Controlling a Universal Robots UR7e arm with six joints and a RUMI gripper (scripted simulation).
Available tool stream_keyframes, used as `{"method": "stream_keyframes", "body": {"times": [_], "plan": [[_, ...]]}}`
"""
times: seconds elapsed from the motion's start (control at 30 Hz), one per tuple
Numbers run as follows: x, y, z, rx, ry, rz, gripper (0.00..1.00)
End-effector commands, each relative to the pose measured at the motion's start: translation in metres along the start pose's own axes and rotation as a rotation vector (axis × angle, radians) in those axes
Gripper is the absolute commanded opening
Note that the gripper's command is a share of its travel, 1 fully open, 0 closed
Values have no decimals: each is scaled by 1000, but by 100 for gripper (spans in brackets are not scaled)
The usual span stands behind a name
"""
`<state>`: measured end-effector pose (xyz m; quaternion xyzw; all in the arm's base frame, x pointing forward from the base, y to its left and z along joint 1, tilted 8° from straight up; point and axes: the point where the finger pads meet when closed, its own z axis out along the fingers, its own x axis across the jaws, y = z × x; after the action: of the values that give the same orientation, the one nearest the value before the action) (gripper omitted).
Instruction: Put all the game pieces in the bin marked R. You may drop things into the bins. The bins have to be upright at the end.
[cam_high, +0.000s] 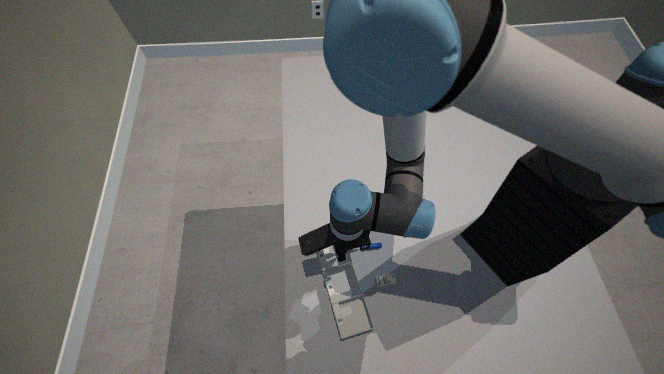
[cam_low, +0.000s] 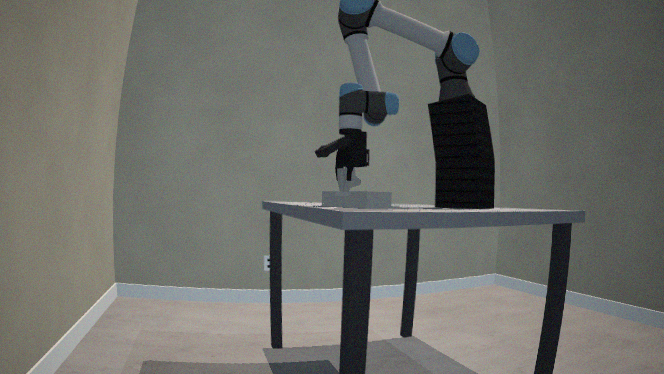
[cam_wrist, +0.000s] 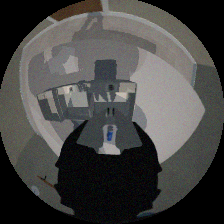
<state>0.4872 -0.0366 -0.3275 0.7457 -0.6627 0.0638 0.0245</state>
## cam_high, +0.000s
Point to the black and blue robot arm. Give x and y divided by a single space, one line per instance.
392 56

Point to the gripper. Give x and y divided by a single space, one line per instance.
345 247

